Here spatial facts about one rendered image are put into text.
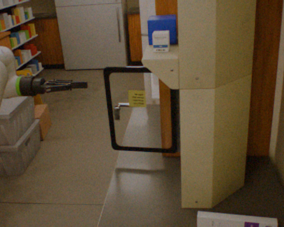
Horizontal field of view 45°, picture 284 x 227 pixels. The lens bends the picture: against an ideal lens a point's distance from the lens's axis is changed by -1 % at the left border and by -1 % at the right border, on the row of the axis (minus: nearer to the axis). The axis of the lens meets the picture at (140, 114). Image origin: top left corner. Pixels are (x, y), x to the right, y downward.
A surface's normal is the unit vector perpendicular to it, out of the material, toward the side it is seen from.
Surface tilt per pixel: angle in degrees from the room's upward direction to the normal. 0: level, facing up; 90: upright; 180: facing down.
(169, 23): 90
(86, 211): 0
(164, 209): 0
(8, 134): 95
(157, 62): 90
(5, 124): 95
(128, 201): 0
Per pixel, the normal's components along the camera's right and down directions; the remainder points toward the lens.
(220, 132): 0.63, 0.29
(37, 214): -0.07, -0.91
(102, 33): -0.10, 0.42
